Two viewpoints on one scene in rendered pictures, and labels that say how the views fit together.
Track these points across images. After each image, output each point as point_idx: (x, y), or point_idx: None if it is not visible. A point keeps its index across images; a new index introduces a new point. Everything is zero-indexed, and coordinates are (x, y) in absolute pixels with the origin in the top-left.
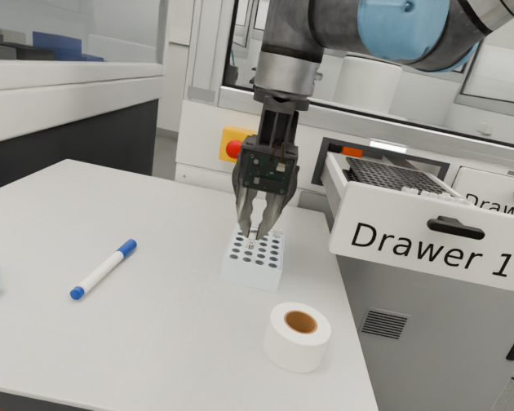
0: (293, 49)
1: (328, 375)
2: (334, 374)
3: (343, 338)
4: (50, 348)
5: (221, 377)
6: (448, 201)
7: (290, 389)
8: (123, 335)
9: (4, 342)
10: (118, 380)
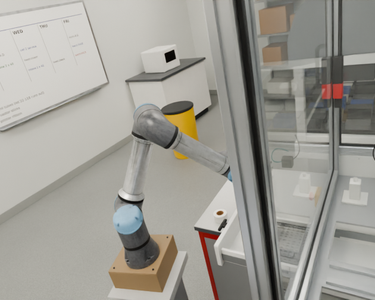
0: None
1: (212, 222)
2: (212, 224)
3: (222, 228)
4: (227, 190)
5: (216, 208)
6: (230, 222)
7: (211, 216)
8: (229, 197)
9: (230, 186)
10: (219, 197)
